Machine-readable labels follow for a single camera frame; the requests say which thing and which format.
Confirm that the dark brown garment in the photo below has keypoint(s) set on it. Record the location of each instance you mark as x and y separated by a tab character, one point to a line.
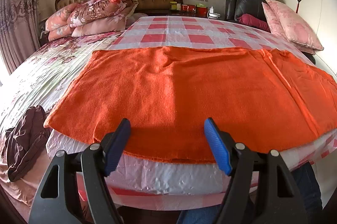
25	142

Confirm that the floral folded quilt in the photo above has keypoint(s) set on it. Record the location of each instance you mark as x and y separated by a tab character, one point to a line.
90	18

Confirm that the floral bedspread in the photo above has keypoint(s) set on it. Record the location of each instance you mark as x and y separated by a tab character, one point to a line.
41	80

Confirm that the yellow green box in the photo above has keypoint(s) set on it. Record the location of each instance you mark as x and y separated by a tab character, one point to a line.
173	5

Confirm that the wooden nightstand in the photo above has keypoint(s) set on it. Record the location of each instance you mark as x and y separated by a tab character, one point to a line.
181	13

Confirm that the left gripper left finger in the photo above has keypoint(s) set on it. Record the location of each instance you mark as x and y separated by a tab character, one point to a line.
57	199

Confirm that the white charger device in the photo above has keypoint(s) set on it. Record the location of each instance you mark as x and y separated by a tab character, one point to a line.
212	14

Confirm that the pink floral curtain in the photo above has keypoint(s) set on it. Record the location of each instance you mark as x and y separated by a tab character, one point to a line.
19	31

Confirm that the pink pillow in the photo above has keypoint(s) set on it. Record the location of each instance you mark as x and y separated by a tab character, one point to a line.
296	28
277	29

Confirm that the upper pink pillow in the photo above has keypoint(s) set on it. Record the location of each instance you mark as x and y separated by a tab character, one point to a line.
296	28

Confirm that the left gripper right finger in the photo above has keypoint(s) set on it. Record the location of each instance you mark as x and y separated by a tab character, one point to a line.
261	188

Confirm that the lower pink pillow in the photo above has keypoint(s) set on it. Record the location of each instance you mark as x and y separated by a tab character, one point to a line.
277	29

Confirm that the red tin box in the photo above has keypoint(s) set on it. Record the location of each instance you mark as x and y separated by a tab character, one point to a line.
188	8

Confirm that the black leather armchair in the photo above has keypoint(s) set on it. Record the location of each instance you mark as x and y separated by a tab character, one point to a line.
236	8

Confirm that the maroon bolster cushion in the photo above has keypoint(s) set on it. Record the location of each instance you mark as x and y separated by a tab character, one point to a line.
251	21

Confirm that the orange pants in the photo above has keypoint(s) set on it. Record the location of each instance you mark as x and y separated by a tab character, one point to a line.
266	99

